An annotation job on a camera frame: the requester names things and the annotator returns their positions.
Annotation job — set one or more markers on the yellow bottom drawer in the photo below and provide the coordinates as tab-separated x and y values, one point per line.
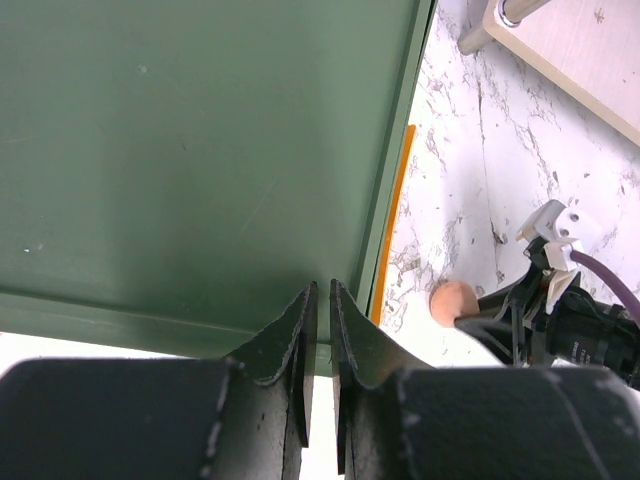
377	308

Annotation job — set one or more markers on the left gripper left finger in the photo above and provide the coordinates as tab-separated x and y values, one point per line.
263	415

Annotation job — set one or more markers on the three-colour drawer cabinet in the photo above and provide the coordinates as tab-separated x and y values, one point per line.
174	173

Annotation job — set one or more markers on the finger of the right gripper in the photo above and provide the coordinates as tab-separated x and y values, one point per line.
494	335
502	304

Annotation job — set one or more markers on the orange powder puff front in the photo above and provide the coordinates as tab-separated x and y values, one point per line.
452	300

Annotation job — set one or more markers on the white two-tier shelf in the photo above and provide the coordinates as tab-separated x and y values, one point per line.
589	49

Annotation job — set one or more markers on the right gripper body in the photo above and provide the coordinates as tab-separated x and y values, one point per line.
561	320

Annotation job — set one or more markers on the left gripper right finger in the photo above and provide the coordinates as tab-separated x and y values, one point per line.
381	395

